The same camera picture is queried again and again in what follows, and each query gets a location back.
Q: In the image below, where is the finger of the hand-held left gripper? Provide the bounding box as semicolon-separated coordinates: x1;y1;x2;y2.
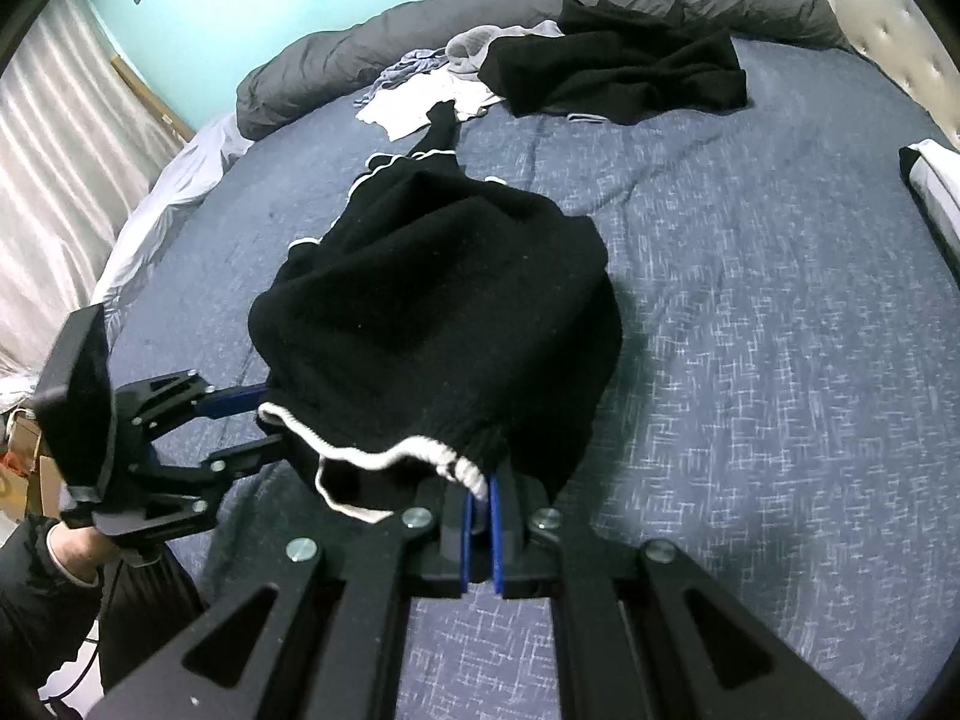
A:
112;370;272;466
131;431;290;518

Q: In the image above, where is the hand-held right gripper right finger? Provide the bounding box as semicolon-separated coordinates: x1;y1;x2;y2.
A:
489;465;863;720

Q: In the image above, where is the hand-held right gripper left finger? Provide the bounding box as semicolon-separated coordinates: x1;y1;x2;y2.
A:
86;476;488;720

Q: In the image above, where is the black sweater with white trim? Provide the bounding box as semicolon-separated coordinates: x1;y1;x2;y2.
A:
247;101;625;526

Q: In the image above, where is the person's left forearm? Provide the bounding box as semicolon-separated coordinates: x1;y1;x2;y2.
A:
0;517;102;698

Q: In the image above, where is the person's left hand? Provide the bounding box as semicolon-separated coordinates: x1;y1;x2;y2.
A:
43;521;125;587

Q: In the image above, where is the brown cardboard box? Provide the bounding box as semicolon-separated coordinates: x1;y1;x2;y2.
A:
0;409;68;522

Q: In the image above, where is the black ribbed suitcase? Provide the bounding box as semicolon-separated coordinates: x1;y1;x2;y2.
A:
97;540;205;691

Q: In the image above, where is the light grey sheet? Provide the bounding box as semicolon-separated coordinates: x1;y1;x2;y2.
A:
90;112;256;316

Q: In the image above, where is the beige striped curtain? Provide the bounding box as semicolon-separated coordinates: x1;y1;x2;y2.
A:
0;0;200;391

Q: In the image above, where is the dark grey rolled duvet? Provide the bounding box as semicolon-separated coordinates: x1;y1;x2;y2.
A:
236;0;848;140

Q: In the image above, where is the white t-shirt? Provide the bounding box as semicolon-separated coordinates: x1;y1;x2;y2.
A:
355;71;503;142

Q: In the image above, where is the blue-grey crumpled garment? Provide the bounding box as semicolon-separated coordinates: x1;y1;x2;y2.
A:
352;47;451;107

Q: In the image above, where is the grey hooded garment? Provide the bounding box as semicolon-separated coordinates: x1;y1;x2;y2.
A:
446;19;563;80

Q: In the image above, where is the crumpled black garment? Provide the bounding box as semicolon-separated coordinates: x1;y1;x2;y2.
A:
478;0;749;126

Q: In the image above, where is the folded white garment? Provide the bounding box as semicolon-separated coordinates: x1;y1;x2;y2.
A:
898;139;960;237

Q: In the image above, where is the cream tufted headboard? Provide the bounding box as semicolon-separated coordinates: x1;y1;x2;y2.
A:
795;0;960;140

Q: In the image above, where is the wooden window frame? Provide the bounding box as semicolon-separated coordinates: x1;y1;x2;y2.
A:
109;54;197;143

